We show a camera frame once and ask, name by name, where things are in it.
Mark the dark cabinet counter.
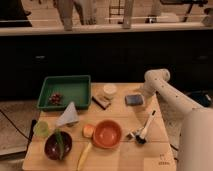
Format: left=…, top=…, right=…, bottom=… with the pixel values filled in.
left=0, top=27, right=213, bottom=100

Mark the brown wooden block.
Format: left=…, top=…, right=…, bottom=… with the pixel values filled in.
left=92, top=95, right=111, bottom=110

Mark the red berry cluster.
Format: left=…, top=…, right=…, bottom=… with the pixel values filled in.
left=49, top=93, right=62, bottom=105

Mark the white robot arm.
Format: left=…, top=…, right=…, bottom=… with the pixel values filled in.
left=141, top=69, right=213, bottom=171

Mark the black cable left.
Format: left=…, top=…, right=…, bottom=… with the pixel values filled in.
left=0, top=108, right=38, bottom=148

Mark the dark maroon bowl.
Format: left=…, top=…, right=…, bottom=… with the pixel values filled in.
left=44, top=131, right=72, bottom=160

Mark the white folded cloth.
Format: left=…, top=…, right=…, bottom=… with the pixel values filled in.
left=56, top=102, right=79, bottom=126

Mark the blue sponge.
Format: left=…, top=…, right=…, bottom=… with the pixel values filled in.
left=125, top=94, right=143, bottom=106

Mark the green plastic tray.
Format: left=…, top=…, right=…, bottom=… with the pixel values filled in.
left=37, top=75, right=91, bottom=111

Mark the white round cup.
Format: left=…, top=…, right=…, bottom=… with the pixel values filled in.
left=103, top=83, right=117, bottom=99

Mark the small orange cup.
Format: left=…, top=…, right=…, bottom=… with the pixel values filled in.
left=83, top=124, right=95, bottom=138

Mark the black white brush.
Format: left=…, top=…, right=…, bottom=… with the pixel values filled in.
left=135, top=111, right=156, bottom=144

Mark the green vegetable stick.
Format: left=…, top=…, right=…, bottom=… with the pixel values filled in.
left=55, top=129, right=64, bottom=160

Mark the red orange bowl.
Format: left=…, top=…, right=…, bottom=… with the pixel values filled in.
left=93, top=120, right=122, bottom=149

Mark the light green cup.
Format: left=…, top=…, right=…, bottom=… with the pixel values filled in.
left=33, top=121, right=49, bottom=138

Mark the yellow banana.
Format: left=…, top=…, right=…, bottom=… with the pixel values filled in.
left=77, top=143, right=92, bottom=171

